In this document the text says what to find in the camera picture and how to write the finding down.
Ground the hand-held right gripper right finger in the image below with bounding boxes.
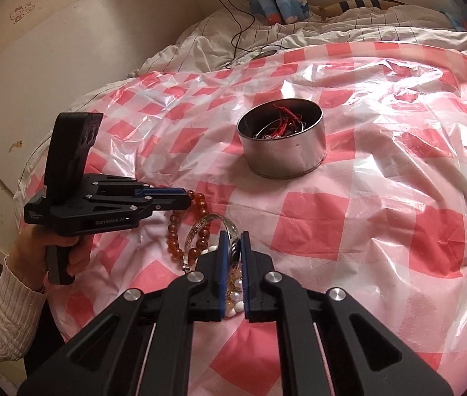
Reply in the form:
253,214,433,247
239,231,453,396

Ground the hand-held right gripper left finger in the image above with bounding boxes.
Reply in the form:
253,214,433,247
17,231,233,396

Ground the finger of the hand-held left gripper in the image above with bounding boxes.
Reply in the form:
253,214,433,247
88,174,190,199
91,196,194,217

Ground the white pearl bead bracelet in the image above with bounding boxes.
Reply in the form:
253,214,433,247
198,245,246,319

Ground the amber bead bracelet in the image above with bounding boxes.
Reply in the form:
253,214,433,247
167,190,214,263

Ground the silver bangle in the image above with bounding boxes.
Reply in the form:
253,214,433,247
181,213,245,274

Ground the pile of bracelets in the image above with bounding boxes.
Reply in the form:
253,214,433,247
252,109,314,141

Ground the round metal tin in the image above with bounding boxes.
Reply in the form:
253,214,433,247
237,99,327,180

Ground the red cord bracelet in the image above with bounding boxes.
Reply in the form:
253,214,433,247
272,103,307,138

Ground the person's left hand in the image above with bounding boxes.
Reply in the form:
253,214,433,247
6,216,94,279

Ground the red checked plastic sheet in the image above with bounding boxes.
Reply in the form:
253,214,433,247
18,41,467,396

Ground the white striped duvet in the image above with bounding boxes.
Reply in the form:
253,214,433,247
127,3,467,80

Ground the striped pillow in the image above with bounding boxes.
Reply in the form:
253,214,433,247
319,0,408,20

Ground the black charging cable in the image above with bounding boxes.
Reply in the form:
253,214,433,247
213,0,280,69

